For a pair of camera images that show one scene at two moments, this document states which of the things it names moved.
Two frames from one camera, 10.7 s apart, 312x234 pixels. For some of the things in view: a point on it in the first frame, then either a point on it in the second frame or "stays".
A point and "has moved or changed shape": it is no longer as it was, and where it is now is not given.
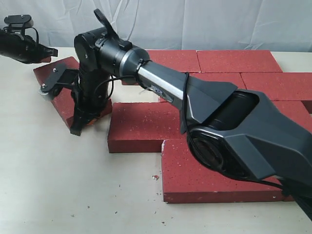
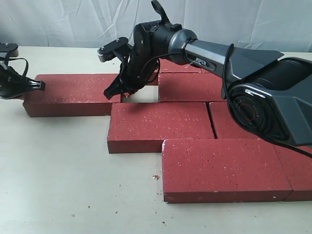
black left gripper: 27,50 to 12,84
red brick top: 141,127 stays
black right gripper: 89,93 to 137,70
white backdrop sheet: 222,25 stays
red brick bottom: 64,101 has moved or changed shape
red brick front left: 186,181 stays
